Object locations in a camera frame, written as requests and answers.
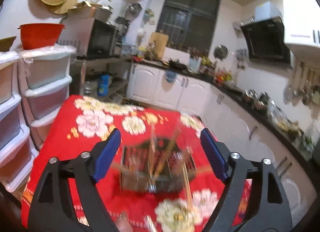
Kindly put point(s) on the right white drawer unit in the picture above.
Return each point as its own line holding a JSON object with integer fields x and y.
{"x": 43, "y": 81}

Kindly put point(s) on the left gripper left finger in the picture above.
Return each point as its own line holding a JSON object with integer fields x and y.
{"x": 52, "y": 207}

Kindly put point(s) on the hanging dark pot lid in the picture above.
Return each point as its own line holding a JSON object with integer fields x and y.
{"x": 220, "y": 52}

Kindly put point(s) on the chopstick pair four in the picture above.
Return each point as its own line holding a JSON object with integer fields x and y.
{"x": 203, "y": 170}

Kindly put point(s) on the white drawer unit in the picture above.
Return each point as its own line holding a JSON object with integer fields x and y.
{"x": 43, "y": 81}
{"x": 17, "y": 149}

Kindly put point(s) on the wooden cutting board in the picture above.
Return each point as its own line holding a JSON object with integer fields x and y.
{"x": 159, "y": 41}

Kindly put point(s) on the chopstick pair five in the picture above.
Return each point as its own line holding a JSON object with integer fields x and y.
{"x": 149, "y": 224}

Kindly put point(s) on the chopstick pair seven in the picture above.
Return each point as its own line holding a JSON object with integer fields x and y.
{"x": 187, "y": 187}

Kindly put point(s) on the dark kitchen window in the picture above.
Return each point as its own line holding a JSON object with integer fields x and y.
{"x": 190, "y": 24}

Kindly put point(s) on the black range hood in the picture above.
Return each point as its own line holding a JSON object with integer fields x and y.
{"x": 265, "y": 42}

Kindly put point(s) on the white lower cabinets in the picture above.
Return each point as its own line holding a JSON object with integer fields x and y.
{"x": 229, "y": 121}

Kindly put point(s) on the black blender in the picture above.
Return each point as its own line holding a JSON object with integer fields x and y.
{"x": 123, "y": 25}

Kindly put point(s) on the grey perforated utensil holder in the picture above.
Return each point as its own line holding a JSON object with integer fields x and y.
{"x": 155, "y": 170}

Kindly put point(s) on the red plastic basin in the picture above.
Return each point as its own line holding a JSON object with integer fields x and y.
{"x": 37, "y": 35}

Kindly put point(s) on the black microwave oven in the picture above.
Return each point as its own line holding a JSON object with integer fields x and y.
{"x": 91, "y": 38}

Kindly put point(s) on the black wok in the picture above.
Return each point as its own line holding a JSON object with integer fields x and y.
{"x": 177, "y": 65}

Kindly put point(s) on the red floral tablecloth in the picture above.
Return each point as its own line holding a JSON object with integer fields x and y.
{"x": 83, "y": 121}

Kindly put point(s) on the left white drawer unit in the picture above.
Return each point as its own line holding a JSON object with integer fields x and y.
{"x": 17, "y": 149}

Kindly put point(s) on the chopstick pair one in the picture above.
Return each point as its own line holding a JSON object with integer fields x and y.
{"x": 119, "y": 167}

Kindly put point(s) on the chopstick pair two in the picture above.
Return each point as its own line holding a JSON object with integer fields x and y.
{"x": 166, "y": 153}

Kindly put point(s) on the steel tray on microwave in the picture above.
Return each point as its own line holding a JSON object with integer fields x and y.
{"x": 100, "y": 13}

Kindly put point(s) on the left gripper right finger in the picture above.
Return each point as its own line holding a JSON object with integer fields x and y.
{"x": 267, "y": 208}

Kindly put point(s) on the chopstick pair three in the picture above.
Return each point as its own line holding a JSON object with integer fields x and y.
{"x": 152, "y": 150}

